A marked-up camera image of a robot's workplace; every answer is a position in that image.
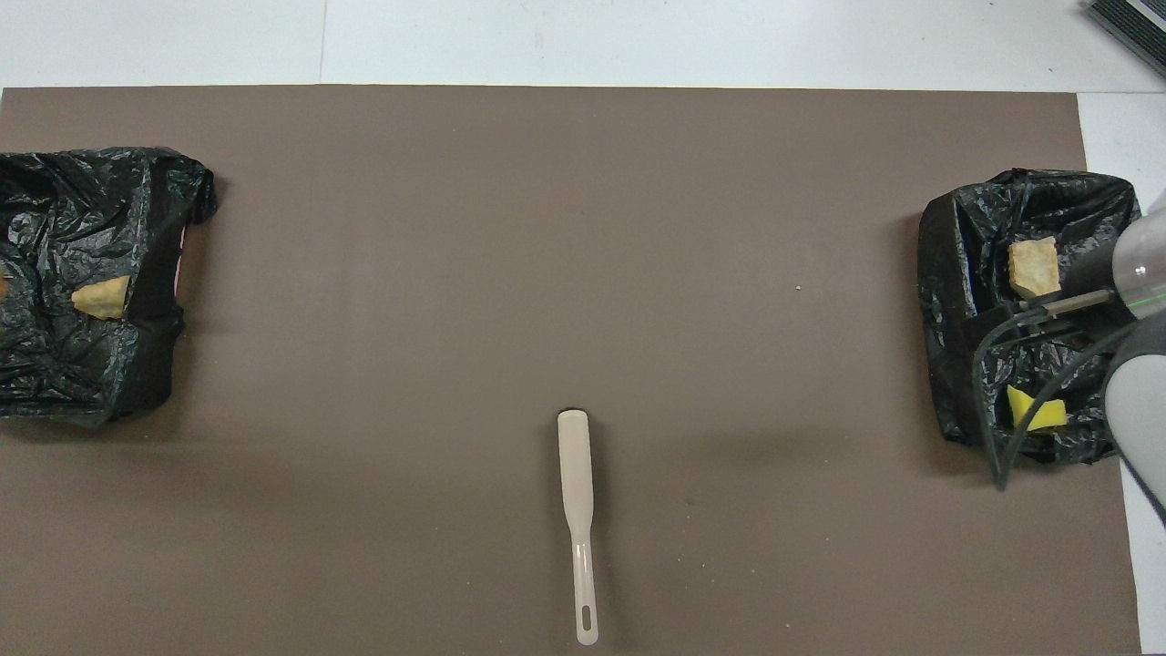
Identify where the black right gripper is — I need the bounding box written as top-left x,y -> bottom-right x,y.
1064,244 -> 1140,322

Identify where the striped croissant bread piece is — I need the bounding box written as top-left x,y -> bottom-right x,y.
1007,236 -> 1063,302
71,276 -> 131,321

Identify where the green and yellow sponge piece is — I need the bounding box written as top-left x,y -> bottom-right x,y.
1007,384 -> 1068,432

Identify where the beige brush with black bristles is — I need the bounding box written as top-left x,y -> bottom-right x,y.
557,409 -> 600,646

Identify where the black bag lined bin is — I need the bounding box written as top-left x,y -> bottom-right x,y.
0,146 -> 220,425
916,168 -> 1144,466

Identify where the black grille device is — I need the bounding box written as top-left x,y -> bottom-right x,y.
1084,0 -> 1166,51

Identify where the brown table mat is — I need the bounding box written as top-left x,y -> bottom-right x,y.
0,87 -> 1140,656

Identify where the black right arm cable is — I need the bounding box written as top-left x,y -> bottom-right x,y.
969,290 -> 1140,493

